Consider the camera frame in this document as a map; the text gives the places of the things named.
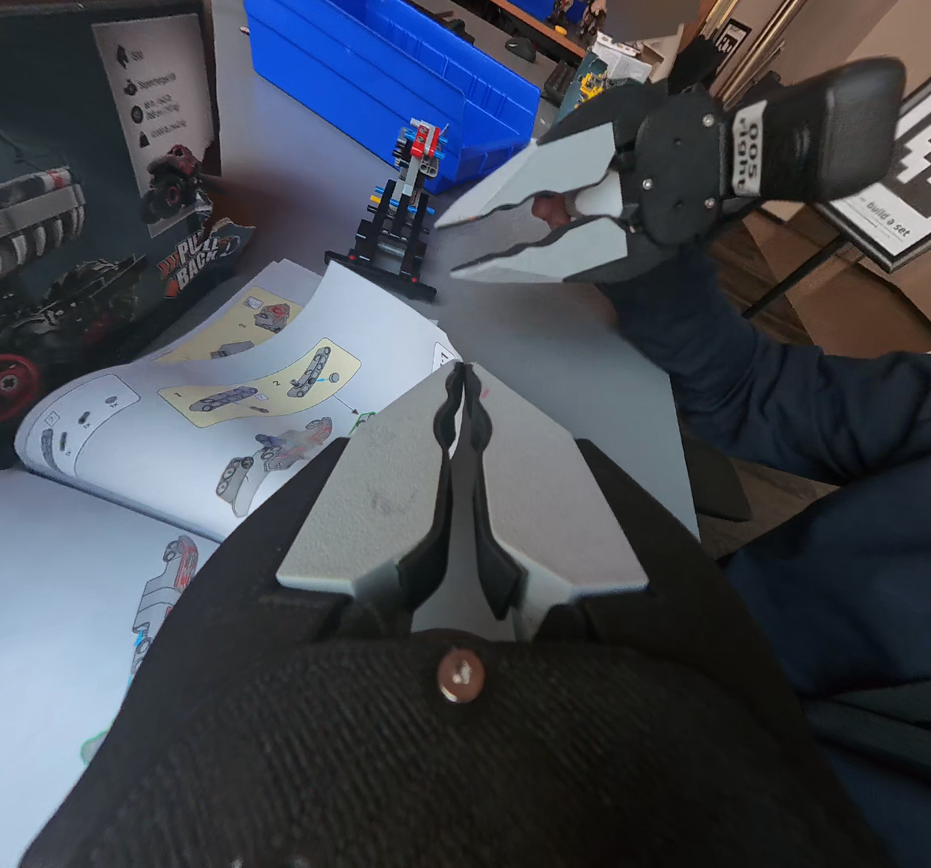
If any lego instruction booklet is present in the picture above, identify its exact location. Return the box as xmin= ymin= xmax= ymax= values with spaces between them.
xmin=0 ymin=257 xmax=466 ymax=767

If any wooden table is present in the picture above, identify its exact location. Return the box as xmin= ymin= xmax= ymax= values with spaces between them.
xmin=483 ymin=0 xmax=589 ymax=61

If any person's right forearm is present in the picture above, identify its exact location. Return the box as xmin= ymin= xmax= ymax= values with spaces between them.
xmin=593 ymin=250 xmax=931 ymax=484

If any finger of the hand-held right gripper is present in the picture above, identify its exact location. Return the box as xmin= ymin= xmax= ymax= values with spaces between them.
xmin=449 ymin=216 xmax=630 ymax=284
xmin=433 ymin=121 xmax=628 ymax=229

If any black lego chassis assembly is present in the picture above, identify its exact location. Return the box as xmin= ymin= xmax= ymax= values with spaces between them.
xmin=323 ymin=119 xmax=452 ymax=302

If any box with yellow vehicle picture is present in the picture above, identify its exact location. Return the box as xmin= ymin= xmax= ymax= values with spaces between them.
xmin=556 ymin=47 xmax=656 ymax=109

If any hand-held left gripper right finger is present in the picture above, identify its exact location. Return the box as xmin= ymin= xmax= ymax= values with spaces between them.
xmin=465 ymin=365 xmax=650 ymax=640

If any framed black and white sign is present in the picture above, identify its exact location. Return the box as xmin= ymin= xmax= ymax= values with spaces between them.
xmin=815 ymin=79 xmax=931 ymax=274

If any person's dark blue clothing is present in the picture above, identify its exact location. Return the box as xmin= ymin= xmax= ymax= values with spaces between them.
xmin=727 ymin=439 xmax=931 ymax=868

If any large blue plastic bin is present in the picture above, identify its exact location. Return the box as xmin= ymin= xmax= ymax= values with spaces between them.
xmin=233 ymin=0 xmax=543 ymax=196

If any lego set cardboard box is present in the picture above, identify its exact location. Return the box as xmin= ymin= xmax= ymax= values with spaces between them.
xmin=0 ymin=0 xmax=256 ymax=447

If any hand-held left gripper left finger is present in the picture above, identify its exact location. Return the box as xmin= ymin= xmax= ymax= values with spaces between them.
xmin=275 ymin=361 xmax=466 ymax=618

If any person's right hand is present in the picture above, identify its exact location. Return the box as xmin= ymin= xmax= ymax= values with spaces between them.
xmin=530 ymin=193 xmax=579 ymax=231

